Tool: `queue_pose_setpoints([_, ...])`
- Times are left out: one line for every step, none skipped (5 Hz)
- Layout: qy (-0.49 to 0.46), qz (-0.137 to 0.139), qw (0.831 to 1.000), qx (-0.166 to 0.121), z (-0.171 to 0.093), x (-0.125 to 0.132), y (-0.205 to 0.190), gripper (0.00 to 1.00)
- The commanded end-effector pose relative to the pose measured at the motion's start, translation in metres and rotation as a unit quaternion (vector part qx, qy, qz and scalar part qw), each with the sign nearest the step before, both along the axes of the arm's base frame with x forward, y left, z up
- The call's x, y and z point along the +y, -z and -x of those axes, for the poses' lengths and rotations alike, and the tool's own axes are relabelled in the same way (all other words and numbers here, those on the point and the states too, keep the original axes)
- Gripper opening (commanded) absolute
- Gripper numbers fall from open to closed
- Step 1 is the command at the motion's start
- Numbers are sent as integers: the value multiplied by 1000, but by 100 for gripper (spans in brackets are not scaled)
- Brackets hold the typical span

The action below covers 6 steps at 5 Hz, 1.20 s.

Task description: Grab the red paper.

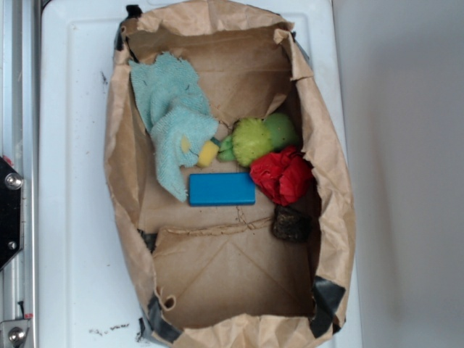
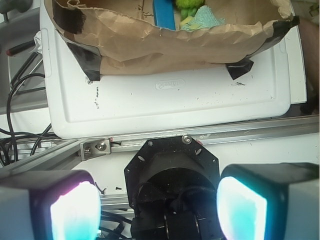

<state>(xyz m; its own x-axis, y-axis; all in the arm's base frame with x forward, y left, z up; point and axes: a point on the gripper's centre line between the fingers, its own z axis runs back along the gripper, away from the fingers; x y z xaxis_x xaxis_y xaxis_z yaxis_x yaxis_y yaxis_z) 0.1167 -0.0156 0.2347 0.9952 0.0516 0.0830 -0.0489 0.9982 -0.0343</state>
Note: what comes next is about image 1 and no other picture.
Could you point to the black mounting bracket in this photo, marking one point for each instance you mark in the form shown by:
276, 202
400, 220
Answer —
10, 213

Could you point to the dark brown rough block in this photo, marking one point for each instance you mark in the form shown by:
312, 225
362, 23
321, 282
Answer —
290, 224

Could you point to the red paper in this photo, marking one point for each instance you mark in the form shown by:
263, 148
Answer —
284, 177

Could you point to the aluminium frame rail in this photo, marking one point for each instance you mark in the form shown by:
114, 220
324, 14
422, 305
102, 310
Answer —
20, 94

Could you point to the brown paper bag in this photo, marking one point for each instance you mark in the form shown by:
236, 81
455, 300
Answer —
217, 276

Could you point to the blue rectangular block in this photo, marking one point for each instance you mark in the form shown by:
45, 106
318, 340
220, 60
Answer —
221, 189

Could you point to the light blue terry cloth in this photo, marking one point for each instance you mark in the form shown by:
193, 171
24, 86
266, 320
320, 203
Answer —
176, 114

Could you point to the green plush toy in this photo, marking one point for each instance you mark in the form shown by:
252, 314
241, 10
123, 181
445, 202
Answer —
253, 138

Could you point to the yellow foam piece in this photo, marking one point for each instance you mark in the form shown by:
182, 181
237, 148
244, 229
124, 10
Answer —
207, 154

